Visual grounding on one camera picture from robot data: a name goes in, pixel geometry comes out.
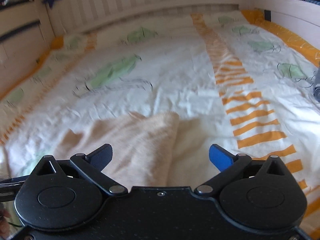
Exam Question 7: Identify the leaf print bedspread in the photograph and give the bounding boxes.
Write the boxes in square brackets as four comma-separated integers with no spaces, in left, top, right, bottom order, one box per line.
[0,10,320,230]

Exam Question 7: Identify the grey rolled cloth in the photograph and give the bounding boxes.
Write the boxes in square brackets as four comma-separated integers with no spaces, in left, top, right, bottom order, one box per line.
[311,66,320,98]

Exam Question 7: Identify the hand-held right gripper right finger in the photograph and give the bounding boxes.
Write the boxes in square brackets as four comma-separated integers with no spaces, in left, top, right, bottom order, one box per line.
[194,144,292,196]

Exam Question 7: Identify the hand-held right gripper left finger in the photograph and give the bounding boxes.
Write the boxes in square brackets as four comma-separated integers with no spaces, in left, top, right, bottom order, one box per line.
[29,144,126,196]

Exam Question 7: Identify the beige knit sweater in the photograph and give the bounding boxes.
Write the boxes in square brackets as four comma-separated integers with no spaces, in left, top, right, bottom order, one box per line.
[53,110,217,189]

